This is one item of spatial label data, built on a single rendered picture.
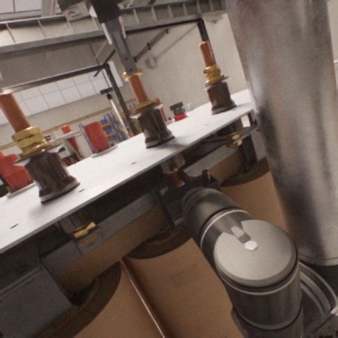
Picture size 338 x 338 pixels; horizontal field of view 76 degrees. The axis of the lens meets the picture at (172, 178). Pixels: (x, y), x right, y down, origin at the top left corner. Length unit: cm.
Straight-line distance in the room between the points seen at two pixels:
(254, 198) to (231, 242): 59
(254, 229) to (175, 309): 52
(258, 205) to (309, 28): 71
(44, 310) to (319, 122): 61
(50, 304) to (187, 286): 37
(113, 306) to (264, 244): 43
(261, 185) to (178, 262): 44
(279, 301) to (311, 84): 26
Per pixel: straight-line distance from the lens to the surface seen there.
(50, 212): 40
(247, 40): 31
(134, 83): 58
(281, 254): 31
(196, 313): 82
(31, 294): 59
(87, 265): 70
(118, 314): 65
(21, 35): 924
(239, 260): 31
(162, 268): 68
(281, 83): 31
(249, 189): 88
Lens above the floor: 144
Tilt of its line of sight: 18 degrees down
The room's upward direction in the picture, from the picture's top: 23 degrees counter-clockwise
